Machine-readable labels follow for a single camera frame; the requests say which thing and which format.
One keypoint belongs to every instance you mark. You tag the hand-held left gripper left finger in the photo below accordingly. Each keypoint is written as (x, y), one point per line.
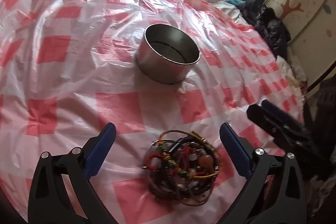
(101, 150)

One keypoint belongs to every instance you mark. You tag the cream wardrobe with tree print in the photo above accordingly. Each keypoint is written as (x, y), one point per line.
(309, 16)

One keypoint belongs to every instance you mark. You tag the pink checkered plastic sheet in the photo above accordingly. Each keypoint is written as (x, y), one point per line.
(65, 82)

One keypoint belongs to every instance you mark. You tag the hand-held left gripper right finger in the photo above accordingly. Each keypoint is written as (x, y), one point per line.
(235, 150)

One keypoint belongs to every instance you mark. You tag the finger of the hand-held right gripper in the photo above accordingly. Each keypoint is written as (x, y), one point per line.
(275, 129)
(278, 111)

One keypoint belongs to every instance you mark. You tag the black puffer jacket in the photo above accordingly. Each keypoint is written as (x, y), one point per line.
(270, 27)

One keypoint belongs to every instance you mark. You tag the white crumpled cloth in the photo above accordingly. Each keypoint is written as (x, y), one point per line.
(294, 69)

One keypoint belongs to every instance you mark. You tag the round metal tin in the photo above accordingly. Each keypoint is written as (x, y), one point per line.
(157, 66)

